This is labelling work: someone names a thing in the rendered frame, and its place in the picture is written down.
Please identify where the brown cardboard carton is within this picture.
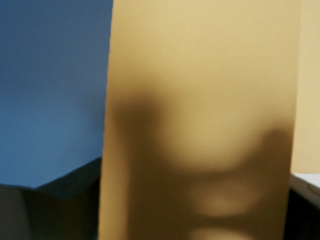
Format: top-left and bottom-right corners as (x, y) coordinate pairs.
(291, 0), (320, 174)
(99, 0), (301, 240)

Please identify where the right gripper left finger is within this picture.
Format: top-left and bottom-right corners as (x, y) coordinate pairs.
(0, 155), (103, 240)

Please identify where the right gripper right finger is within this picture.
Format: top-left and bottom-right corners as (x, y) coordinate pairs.
(283, 173), (320, 240)

